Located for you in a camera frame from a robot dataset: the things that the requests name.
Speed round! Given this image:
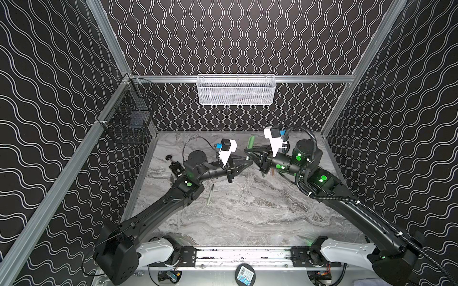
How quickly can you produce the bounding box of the round black labelled disc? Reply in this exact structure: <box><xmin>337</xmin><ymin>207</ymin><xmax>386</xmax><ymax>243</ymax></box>
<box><xmin>234</xmin><ymin>263</ymin><xmax>256</xmax><ymax>286</ymax></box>

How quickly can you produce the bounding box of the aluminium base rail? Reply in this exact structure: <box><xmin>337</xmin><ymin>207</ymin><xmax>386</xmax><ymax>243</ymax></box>
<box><xmin>149</xmin><ymin>246</ymin><xmax>343</xmax><ymax>271</ymax></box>

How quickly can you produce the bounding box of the black wire basket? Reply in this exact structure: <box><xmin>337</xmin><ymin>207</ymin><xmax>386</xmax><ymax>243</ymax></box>
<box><xmin>101</xmin><ymin>77</ymin><xmax>163</xmax><ymax>145</ymax></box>

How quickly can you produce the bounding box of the small black clamp vise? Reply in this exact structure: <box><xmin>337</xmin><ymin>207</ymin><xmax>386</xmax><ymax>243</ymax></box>
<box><xmin>165</xmin><ymin>154</ymin><xmax>185</xmax><ymax>178</ymax></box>

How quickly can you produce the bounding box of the light green pen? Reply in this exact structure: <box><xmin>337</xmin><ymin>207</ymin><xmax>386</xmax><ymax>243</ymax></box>
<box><xmin>206</xmin><ymin>184</ymin><xmax>215</xmax><ymax>206</ymax></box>

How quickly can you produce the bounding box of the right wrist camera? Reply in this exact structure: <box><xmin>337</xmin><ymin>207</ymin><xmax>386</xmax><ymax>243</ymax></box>
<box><xmin>264</xmin><ymin>126</ymin><xmax>289</xmax><ymax>157</ymax></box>

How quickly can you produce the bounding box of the grey cloth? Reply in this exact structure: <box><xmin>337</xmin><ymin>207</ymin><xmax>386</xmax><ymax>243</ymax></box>
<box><xmin>358</xmin><ymin>278</ymin><xmax>389</xmax><ymax>286</ymax></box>

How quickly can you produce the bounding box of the white wire mesh basket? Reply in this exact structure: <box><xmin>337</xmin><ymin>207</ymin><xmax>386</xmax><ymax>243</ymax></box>
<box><xmin>196</xmin><ymin>74</ymin><xmax>277</xmax><ymax>106</ymax></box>

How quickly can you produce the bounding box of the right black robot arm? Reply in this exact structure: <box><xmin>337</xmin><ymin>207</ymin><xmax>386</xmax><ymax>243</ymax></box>
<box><xmin>244</xmin><ymin>126</ymin><xmax>458</xmax><ymax>286</ymax></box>

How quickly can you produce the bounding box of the green pen cap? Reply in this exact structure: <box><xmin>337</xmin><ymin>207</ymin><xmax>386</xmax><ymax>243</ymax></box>
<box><xmin>247</xmin><ymin>136</ymin><xmax>255</xmax><ymax>149</ymax></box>

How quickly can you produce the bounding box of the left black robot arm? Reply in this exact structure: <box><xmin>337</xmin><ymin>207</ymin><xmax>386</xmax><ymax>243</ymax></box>
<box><xmin>93</xmin><ymin>150</ymin><xmax>253</xmax><ymax>286</ymax></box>

